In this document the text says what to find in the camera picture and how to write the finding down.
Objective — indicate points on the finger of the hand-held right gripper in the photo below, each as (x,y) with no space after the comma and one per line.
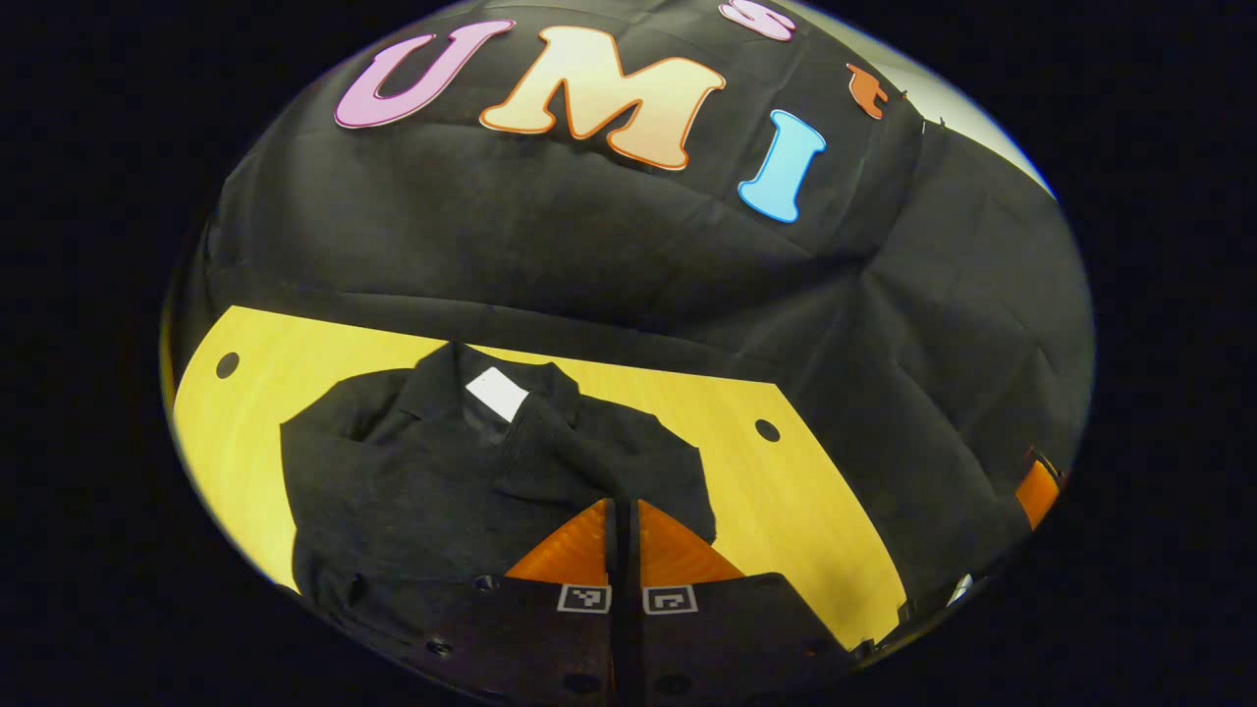
(1039,491)

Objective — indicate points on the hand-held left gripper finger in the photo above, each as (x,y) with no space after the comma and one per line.
(611,560)
(633,570)

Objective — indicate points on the black shirt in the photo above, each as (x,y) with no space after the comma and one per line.
(412,491)

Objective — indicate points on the black backdrop cloth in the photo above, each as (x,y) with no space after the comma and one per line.
(589,245)

